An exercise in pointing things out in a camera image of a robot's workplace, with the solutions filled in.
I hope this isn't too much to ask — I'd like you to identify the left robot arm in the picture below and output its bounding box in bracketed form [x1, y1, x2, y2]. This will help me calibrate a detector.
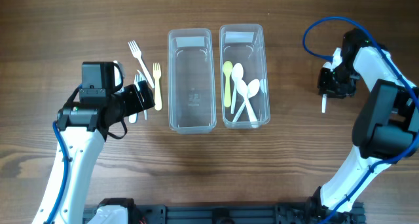
[33, 81, 155, 223]

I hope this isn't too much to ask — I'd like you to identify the thin translucent white fork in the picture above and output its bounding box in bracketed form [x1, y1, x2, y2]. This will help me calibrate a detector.
[137, 70, 147, 120]

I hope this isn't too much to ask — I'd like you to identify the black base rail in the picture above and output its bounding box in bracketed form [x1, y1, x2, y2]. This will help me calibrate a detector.
[81, 197, 366, 224]

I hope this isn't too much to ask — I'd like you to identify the white plastic spoon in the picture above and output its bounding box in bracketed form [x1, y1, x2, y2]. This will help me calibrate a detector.
[230, 63, 244, 114]
[233, 79, 260, 122]
[240, 83, 257, 128]

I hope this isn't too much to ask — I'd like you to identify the white long plastic fork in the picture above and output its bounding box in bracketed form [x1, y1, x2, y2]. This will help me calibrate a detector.
[128, 40, 155, 88]

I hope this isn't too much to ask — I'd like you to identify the translucent plastic spoon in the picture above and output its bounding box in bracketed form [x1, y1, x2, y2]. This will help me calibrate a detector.
[321, 94, 327, 113]

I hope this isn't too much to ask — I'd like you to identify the clear plastic container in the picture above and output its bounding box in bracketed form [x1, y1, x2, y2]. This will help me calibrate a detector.
[168, 28, 217, 134]
[219, 24, 270, 129]

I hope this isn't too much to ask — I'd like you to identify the yellow thick-handled fork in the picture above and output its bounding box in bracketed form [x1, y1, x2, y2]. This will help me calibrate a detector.
[153, 63, 162, 111]

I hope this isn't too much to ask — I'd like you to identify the blue right cable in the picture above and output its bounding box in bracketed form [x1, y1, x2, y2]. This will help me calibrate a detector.
[302, 16, 419, 224]

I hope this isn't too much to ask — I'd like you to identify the blue left cable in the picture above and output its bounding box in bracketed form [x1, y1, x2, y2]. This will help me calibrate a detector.
[44, 121, 71, 224]

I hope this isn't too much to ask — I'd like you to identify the teal thick-handled fork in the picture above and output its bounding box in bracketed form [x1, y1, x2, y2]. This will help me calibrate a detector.
[128, 74, 140, 124]

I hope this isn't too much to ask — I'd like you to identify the cream fork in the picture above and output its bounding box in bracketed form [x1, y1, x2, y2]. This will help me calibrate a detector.
[113, 60, 126, 92]

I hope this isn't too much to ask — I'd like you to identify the clear left plastic container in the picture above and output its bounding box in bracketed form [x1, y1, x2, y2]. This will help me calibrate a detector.
[168, 28, 217, 134]

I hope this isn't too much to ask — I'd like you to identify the yellow spoon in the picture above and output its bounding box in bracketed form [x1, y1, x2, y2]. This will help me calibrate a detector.
[223, 61, 233, 107]

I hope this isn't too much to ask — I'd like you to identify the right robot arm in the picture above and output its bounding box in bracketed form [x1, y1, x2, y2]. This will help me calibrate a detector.
[306, 29, 418, 221]

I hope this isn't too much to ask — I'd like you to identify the blue cable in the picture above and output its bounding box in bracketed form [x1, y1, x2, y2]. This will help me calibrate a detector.
[44, 121, 71, 224]
[302, 16, 419, 224]

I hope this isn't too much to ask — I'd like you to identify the clear right plastic container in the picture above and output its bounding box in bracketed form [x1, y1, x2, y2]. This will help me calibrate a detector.
[219, 24, 270, 129]

